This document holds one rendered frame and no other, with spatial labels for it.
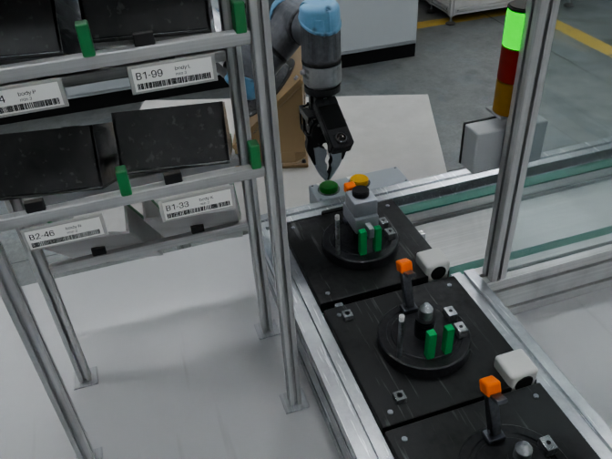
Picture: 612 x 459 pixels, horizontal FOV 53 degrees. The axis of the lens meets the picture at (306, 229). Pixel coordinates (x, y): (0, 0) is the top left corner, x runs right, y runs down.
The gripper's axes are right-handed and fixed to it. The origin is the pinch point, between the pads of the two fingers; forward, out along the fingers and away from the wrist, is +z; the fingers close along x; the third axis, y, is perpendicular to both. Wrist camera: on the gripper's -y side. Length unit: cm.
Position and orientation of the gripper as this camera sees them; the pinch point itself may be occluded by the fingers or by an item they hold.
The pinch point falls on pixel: (328, 176)
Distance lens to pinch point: 129.3
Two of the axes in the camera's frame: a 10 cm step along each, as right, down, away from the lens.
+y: -3.1, -5.6, 7.7
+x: -9.5, 2.2, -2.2
